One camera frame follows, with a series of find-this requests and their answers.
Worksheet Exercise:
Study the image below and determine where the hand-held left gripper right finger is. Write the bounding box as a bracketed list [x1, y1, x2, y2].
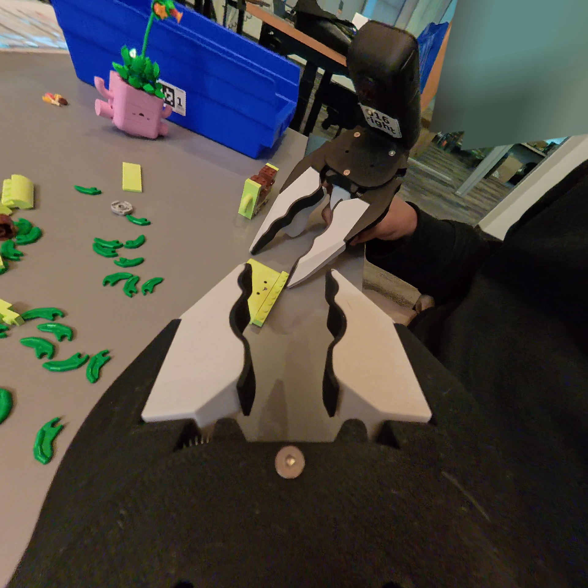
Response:
[322, 269, 433, 432]

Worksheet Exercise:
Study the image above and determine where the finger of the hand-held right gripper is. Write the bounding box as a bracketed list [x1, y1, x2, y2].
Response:
[286, 187, 372, 288]
[249, 167, 328, 256]

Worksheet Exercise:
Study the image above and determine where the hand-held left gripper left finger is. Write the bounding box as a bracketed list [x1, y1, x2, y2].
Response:
[141, 263, 257, 432]

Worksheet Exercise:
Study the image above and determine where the lime brick panel with face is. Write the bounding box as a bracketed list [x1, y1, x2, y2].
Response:
[247, 258, 290, 328]

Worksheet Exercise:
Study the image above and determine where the person's right hand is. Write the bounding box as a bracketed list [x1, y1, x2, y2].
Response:
[321, 198, 419, 247]

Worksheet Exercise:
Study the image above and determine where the brown and lime brick assembly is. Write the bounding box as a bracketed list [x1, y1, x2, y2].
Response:
[238, 163, 280, 219]

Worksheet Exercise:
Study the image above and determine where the black bag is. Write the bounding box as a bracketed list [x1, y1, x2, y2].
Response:
[294, 0, 358, 52]

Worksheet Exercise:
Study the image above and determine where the scatter of green leaf pieces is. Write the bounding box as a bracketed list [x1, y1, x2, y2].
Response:
[0, 184, 164, 466]

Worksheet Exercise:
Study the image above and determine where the person's black jacket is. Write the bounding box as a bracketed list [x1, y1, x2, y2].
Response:
[409, 158, 588, 588]

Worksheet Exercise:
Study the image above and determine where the pink brick flower pot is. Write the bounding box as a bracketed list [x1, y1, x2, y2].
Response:
[94, 0, 184, 139]

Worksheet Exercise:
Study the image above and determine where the small lime brick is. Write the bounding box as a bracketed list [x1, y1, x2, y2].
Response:
[0, 299, 25, 327]

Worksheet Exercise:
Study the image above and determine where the lime curved brick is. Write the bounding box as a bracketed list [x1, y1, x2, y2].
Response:
[0, 174, 36, 210]

